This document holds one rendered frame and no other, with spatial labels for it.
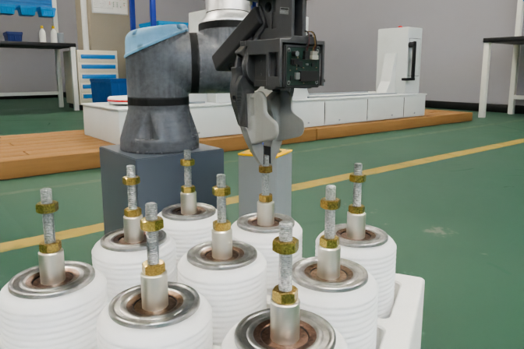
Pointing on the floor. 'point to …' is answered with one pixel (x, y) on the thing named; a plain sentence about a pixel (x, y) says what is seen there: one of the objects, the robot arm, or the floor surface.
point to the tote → (107, 89)
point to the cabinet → (105, 65)
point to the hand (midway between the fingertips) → (261, 153)
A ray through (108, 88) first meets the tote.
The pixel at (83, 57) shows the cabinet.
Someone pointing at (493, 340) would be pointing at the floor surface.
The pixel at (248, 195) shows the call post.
